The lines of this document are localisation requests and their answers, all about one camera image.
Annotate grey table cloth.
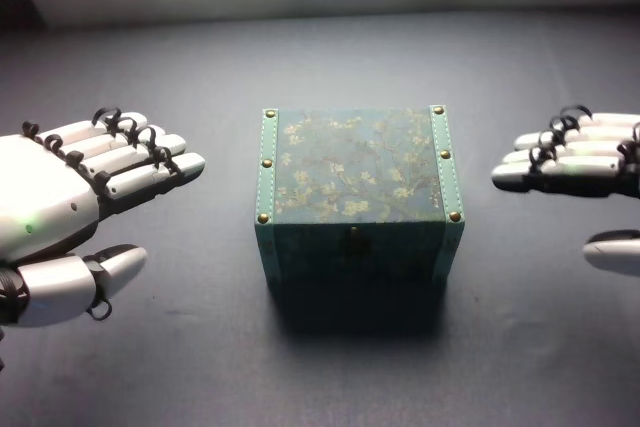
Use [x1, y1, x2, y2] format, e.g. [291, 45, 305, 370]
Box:
[0, 11, 640, 427]

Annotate teal floral box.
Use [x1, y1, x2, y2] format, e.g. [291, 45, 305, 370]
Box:
[253, 104, 467, 336]

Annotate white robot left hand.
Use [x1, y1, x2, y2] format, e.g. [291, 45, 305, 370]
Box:
[0, 106, 207, 327]

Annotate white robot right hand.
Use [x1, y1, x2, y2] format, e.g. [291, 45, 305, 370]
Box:
[491, 105, 640, 279]

